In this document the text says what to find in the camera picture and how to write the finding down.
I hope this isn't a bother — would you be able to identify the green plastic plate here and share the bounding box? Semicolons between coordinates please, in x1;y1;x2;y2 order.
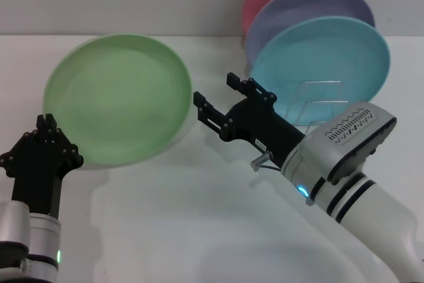
42;33;193;166

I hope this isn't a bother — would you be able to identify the purple plastic plate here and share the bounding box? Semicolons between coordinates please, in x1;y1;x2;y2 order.
245;0;377;65

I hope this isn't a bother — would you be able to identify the silver wire plate rack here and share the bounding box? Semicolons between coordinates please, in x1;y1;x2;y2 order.
284;80;348;135

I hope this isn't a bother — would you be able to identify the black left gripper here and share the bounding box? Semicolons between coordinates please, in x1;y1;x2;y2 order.
0;113;83;219

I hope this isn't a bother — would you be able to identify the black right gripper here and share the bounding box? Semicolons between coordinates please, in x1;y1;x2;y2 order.
193;72;305;168

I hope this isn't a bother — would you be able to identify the right wrist camera housing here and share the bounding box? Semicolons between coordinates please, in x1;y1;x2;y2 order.
319;102;398;184

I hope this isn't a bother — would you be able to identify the silver plug with black cable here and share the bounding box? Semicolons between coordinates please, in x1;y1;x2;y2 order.
250;150;284;173

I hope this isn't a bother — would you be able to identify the turquoise plastic plate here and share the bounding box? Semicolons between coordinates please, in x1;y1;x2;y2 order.
248;16;391;125

